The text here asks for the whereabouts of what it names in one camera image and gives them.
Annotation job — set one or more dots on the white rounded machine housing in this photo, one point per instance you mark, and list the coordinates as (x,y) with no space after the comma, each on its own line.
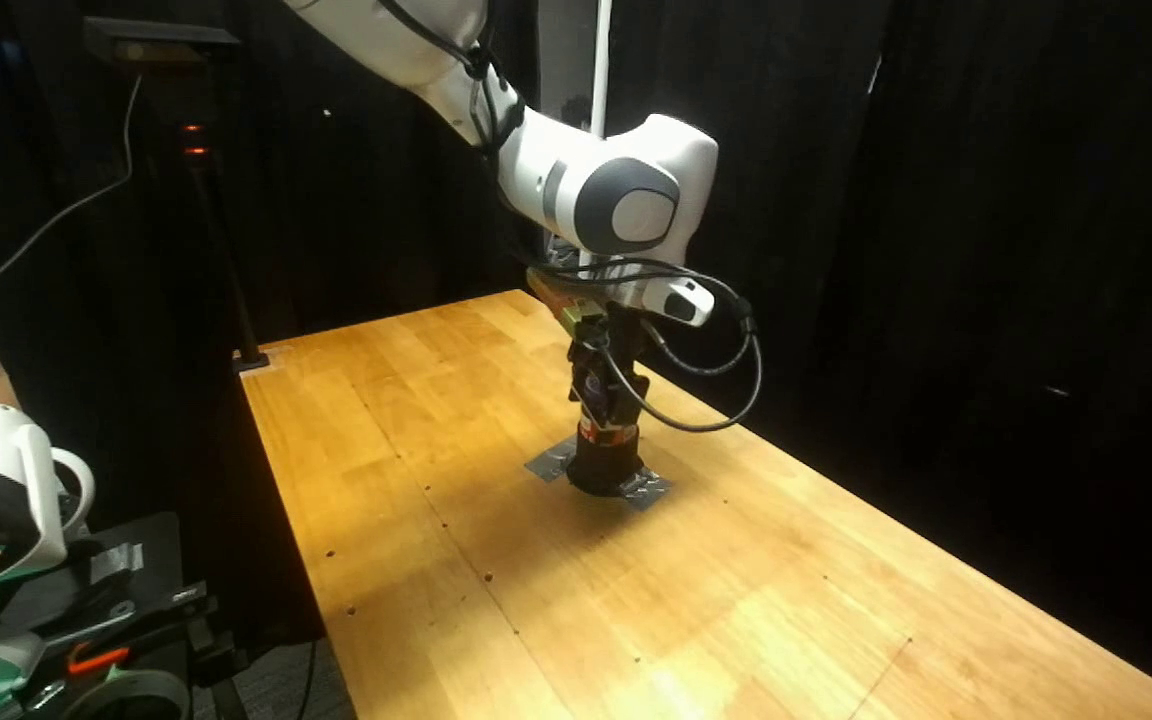
(3,463)

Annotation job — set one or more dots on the small grey base plate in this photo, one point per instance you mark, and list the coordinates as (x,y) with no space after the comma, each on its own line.
(645,488)

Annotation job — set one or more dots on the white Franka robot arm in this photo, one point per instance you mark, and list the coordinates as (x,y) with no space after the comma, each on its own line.
(603,172)

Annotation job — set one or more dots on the red rubber band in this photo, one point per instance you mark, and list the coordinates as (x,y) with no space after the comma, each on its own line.
(603,431)

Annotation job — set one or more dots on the black equipment cart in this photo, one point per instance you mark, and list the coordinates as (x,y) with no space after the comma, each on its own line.
(136,585)

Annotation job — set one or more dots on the white vertical pole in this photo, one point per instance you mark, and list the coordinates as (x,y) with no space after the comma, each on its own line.
(599,64)

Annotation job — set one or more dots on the black camera tripod stand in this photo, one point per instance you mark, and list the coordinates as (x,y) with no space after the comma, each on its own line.
(196,201)

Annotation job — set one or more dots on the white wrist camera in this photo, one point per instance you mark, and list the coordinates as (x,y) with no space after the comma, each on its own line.
(683,303)

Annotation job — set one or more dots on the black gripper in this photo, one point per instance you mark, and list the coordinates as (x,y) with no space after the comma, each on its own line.
(603,351)

